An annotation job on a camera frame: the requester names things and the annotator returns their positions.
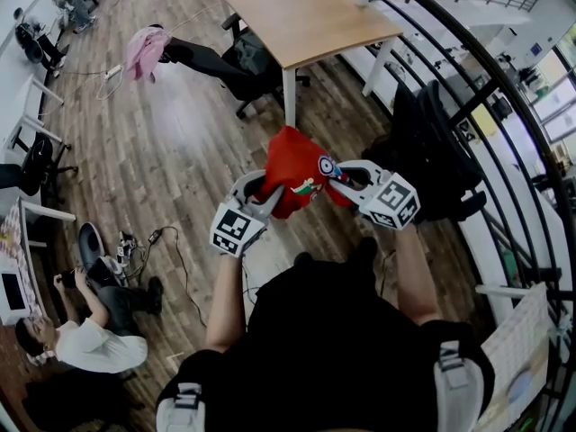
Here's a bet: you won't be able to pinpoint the black swivel chair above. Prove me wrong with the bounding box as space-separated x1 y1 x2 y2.
0 132 80 204

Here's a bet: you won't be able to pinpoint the person's left forearm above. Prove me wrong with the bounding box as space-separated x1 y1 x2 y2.
204 254 248 355

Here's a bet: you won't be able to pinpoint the black metal railing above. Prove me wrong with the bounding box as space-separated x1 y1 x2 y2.
332 0 576 432

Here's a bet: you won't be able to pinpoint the white patterned side table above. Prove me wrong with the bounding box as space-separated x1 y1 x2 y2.
474 281 563 432

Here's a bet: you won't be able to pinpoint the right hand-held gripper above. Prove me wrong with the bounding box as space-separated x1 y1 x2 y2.
330 159 422 232

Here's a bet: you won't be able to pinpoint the black office chair grey jacket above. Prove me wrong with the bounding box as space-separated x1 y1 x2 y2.
159 13 311 119

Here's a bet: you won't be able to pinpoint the pink cloth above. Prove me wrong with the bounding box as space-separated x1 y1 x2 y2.
123 24 171 85

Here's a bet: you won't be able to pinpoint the red printed shirt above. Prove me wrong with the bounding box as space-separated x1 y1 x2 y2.
259 125 355 221

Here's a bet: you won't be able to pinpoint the white table with patterned top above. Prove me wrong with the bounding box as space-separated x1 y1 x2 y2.
0 195 51 332

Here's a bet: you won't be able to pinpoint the light wooden table white legs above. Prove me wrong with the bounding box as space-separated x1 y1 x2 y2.
210 0 405 128

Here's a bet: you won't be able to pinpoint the dark oval basket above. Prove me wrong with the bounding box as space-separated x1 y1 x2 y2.
76 221 108 269

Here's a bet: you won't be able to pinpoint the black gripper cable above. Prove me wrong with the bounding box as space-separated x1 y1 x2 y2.
240 258 263 317

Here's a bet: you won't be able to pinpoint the black floor cable with adapter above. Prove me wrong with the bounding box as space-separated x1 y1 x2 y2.
134 225 209 329

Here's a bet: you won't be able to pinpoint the person's right forearm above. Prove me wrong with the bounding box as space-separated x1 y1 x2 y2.
393 227 440 326

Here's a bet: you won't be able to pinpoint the white device with screen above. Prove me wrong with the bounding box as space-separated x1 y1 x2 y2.
0 270 31 326

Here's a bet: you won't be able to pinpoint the person's black clothed body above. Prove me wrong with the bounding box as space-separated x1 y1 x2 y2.
155 236 496 432

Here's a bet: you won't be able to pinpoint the small marker device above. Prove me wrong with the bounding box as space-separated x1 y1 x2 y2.
115 236 137 266

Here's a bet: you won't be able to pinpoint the blue plate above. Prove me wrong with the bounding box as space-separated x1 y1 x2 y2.
506 366 535 404

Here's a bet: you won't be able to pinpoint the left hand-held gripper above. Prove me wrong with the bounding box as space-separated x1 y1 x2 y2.
209 170 286 259

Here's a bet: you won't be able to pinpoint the grey shoulder strap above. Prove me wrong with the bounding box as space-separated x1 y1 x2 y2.
434 342 485 432
155 382 206 432

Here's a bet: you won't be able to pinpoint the grey right shoulder strap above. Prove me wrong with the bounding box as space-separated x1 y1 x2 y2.
434 342 485 432

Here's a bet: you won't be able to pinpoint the grey left shoulder strap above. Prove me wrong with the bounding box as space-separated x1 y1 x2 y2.
155 382 206 432

